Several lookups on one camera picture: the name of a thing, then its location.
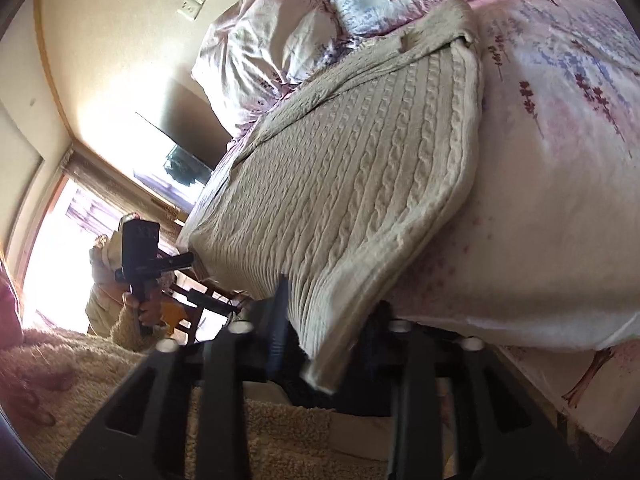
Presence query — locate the brown curtain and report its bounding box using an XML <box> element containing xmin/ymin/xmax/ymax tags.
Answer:
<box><xmin>60</xmin><ymin>147</ymin><xmax>182</xmax><ymax>227</ymax></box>

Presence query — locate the beige cable knit sweater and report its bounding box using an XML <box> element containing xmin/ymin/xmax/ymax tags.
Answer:
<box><xmin>190</xmin><ymin>0</ymin><xmax>485</xmax><ymax>395</ymax></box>

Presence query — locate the wooden chair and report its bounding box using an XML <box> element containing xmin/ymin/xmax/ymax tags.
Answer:
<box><xmin>162</xmin><ymin>280</ymin><xmax>242</xmax><ymax>347</ymax></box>

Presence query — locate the bright window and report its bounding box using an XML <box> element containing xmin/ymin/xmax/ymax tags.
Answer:
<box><xmin>20</xmin><ymin>175</ymin><xmax>177</xmax><ymax>332</ymax></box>

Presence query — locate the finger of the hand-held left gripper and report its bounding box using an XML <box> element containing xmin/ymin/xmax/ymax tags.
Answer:
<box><xmin>177</xmin><ymin>287</ymin><xmax>239</xmax><ymax>317</ymax></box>
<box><xmin>150</xmin><ymin>253</ymin><xmax>195</xmax><ymax>270</ymax></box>

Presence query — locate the pink floral bedsheet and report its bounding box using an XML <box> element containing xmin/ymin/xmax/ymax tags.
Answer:
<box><xmin>177</xmin><ymin>0</ymin><xmax>640</xmax><ymax>453</ymax></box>

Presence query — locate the person's left hand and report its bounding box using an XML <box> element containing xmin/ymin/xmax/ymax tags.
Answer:
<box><xmin>122</xmin><ymin>284</ymin><xmax>164</xmax><ymax>329</ymax></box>

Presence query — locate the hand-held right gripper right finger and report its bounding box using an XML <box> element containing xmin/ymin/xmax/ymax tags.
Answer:
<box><xmin>350</xmin><ymin>300</ymin><xmax>594</xmax><ymax>480</ymax></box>

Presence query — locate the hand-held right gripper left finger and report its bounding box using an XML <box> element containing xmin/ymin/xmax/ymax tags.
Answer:
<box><xmin>55</xmin><ymin>274</ymin><xmax>292</xmax><ymax>480</ymax></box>

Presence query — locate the fuzzy beige robe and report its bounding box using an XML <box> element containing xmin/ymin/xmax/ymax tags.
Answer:
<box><xmin>0</xmin><ymin>327</ymin><xmax>396</xmax><ymax>480</ymax></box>

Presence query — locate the black flat screen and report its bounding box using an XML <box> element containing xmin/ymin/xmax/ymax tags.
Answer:
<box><xmin>134</xmin><ymin>111</ymin><xmax>217</xmax><ymax>174</ymax></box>

